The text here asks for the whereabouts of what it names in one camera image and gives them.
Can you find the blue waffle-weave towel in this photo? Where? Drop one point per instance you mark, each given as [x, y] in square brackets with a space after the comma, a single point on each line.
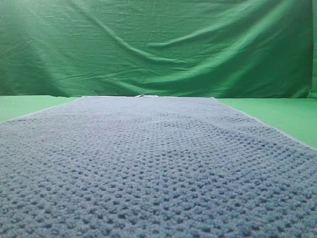
[153, 167]

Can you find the green backdrop cloth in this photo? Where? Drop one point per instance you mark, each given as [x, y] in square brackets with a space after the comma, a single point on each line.
[192, 48]

